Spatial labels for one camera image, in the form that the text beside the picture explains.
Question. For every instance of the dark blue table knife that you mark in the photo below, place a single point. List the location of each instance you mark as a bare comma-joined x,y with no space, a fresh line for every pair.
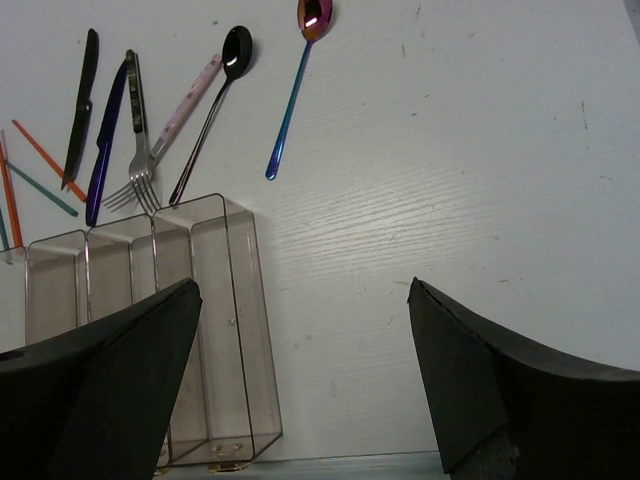
104,143

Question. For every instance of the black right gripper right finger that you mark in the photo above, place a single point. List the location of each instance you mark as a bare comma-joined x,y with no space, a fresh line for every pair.
504,406

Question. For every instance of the black table knife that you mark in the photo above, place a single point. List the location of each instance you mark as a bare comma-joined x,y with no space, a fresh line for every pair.
83,109

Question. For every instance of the dark patterned handle fork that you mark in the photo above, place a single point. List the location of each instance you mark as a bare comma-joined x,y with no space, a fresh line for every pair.
138,130

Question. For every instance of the pink handle fork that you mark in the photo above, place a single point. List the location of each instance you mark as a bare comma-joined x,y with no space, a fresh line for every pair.
170,130

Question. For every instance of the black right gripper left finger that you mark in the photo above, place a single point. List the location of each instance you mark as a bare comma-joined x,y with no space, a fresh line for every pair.
96,401

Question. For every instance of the orange chopstick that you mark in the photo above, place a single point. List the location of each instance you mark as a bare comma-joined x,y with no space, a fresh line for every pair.
10,200
72,186

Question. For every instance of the black spoon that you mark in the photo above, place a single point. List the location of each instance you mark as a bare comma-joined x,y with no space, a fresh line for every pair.
237,53

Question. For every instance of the teal chopstick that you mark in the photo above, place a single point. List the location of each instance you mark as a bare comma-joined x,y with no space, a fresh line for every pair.
44,191
3,233

